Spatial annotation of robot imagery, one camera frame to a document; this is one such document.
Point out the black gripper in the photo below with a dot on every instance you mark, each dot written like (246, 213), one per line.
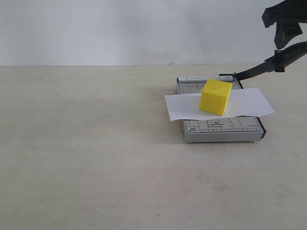
(287, 15)

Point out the black cutter blade arm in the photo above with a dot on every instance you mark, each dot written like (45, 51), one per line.
(277, 63)

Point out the white paper sheet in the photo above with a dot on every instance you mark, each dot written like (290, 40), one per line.
(242, 102)

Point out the yellow cube block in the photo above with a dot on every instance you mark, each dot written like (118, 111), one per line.
(215, 96)

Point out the grey paper cutter base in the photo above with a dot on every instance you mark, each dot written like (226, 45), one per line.
(236, 129)

